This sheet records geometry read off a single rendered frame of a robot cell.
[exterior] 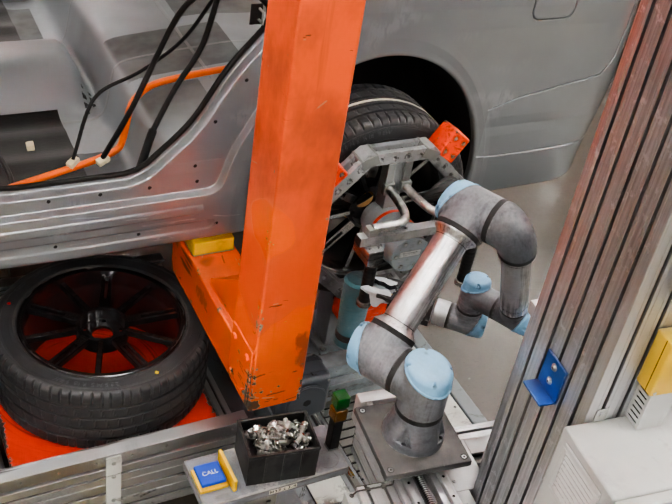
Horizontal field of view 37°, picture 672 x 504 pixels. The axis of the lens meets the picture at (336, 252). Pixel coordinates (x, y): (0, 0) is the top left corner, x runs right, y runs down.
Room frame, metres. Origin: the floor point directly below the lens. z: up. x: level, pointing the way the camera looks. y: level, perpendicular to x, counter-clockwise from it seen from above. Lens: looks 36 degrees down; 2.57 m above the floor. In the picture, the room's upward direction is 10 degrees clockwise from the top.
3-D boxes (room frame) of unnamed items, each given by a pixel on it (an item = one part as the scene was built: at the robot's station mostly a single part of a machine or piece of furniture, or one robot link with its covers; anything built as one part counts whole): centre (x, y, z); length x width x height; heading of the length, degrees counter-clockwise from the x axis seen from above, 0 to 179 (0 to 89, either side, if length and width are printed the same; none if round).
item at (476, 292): (2.16, -0.41, 0.91); 0.11 x 0.08 x 0.11; 59
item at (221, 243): (2.49, 0.41, 0.71); 0.14 x 0.14 x 0.05; 32
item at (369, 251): (2.26, -0.09, 0.93); 0.09 x 0.05 x 0.05; 32
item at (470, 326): (2.17, -0.40, 0.81); 0.11 x 0.08 x 0.09; 77
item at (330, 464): (1.84, 0.08, 0.44); 0.43 x 0.17 x 0.03; 122
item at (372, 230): (2.37, -0.11, 1.03); 0.19 x 0.18 x 0.11; 32
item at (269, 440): (1.85, 0.07, 0.51); 0.20 x 0.14 x 0.13; 114
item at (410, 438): (1.69, -0.26, 0.87); 0.15 x 0.15 x 0.10
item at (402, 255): (2.46, -0.16, 0.85); 0.21 x 0.14 x 0.14; 32
